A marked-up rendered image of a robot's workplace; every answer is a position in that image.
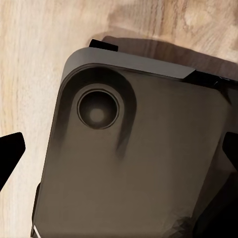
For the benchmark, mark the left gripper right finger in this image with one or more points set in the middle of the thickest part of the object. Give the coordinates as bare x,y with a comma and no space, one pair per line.
230,148

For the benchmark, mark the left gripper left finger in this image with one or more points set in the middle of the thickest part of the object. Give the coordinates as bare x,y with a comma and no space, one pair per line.
12,148

